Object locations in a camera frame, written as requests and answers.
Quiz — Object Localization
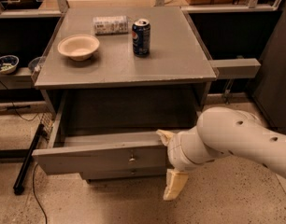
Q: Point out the black cable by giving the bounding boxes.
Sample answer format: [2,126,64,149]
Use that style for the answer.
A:
[32,163,49,224]

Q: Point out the grey side shelf beam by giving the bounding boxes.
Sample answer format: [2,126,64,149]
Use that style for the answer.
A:
[209,58,261,79]

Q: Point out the blue patterned bowl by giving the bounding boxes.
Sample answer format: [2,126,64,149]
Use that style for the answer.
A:
[0,55,20,75]

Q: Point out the small grey bowl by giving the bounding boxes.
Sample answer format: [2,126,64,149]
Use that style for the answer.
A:
[28,56,46,73]

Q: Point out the grey drawer cabinet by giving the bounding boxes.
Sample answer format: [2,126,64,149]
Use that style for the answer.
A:
[34,6,218,184]

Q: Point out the grey drawer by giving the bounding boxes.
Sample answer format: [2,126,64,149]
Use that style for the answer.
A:
[80,167,166,180]
[32,91,209,176]

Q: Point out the blue pepsi can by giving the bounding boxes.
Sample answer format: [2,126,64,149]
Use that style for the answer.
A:
[132,18,150,56]

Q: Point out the black bar on floor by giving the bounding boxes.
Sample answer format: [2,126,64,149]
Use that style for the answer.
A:
[13,124,44,195]

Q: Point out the grey bottom drawer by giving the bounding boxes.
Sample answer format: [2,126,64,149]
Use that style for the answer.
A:
[80,167,166,180]

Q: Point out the grey top drawer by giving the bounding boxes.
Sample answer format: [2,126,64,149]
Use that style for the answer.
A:
[32,91,209,176]

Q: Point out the white paper bowl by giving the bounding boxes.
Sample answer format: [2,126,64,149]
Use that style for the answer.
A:
[57,35,100,61]

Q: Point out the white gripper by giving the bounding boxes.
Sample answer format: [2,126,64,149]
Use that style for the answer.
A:
[156,130,205,201]

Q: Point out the grey left shelf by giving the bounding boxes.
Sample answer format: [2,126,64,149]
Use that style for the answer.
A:
[0,67,34,91]

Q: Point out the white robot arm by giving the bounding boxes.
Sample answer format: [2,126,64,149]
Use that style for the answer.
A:
[157,107,286,201]

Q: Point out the silver can lying down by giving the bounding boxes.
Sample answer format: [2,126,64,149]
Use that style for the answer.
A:
[93,16,128,35]

